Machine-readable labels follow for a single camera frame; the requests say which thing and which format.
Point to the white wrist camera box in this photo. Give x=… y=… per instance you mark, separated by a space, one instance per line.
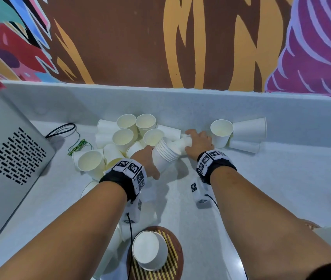
x=199 y=192
x=133 y=211

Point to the black wristband with marker blocks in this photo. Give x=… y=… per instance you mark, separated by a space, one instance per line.
x=210 y=161
x=127 y=172

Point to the white paper bowl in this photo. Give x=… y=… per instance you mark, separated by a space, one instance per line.
x=149 y=250

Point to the person's right forearm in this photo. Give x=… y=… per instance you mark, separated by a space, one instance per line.
x=264 y=227

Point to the person's left forearm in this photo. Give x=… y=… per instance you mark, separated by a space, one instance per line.
x=72 y=233

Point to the person's left hand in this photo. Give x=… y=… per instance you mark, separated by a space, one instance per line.
x=144 y=160

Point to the pile of white paper cups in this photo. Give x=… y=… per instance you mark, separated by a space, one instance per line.
x=116 y=139

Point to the nested stack of paper cups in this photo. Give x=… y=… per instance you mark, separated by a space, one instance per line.
x=162 y=156

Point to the person's right hand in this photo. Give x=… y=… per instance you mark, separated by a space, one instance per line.
x=200 y=144

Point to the grey vented metal appliance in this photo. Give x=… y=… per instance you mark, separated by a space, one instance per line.
x=11 y=160

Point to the brown round yellow-striped mat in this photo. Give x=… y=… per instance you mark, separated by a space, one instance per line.
x=174 y=253

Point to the person's right fingers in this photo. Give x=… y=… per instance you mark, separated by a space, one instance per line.
x=191 y=132

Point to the person's left thumb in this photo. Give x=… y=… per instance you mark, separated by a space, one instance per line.
x=154 y=172

